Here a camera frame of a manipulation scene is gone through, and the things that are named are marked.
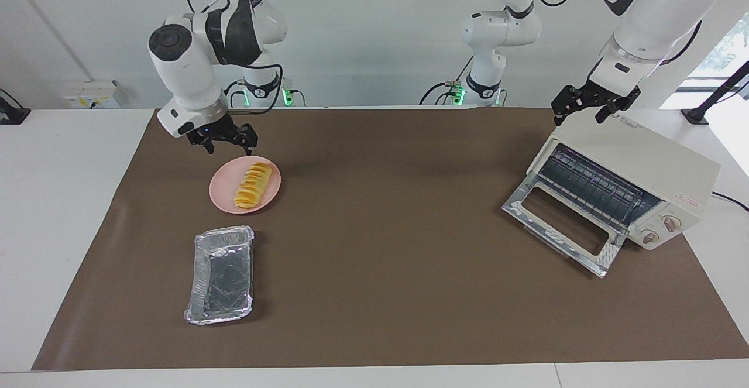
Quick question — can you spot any brown table mat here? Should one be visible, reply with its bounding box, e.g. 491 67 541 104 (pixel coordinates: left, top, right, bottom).
31 107 749 371

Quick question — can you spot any white wall socket box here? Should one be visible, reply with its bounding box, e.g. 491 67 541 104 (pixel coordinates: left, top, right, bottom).
61 80 123 109

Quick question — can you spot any glass oven door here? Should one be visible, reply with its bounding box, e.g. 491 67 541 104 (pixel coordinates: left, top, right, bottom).
501 178 628 279

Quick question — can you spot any pink round plate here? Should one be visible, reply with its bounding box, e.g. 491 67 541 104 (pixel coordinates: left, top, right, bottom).
209 156 282 215

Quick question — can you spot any aluminium foil tray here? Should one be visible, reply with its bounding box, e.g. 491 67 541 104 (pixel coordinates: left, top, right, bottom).
184 225 256 326

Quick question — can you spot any black camera stand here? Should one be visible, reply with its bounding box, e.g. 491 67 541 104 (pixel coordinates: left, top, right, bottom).
681 60 749 125

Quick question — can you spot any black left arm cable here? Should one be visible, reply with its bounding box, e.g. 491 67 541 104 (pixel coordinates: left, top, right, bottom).
528 0 703 66

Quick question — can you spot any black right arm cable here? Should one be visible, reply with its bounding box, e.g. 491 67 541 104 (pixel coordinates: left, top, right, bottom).
177 0 285 115

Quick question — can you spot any metal oven rack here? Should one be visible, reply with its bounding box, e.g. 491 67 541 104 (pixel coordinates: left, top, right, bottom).
537 144 662 229

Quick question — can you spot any black table clamp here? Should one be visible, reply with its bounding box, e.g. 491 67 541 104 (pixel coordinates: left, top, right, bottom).
0 88 32 126

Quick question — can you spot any cream toaster oven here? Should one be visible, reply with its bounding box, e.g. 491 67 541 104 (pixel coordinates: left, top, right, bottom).
527 110 721 252

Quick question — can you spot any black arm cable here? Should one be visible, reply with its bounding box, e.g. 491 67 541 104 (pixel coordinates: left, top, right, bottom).
177 0 285 115
528 0 703 66

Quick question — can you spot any black oven power cable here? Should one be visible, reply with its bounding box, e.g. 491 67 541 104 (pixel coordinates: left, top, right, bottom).
711 191 749 212

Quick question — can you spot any yellow sliced bread loaf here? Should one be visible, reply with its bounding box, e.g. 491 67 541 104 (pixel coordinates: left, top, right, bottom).
234 162 273 210

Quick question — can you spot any bright window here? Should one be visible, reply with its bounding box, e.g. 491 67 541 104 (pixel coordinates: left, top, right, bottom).
688 12 749 93

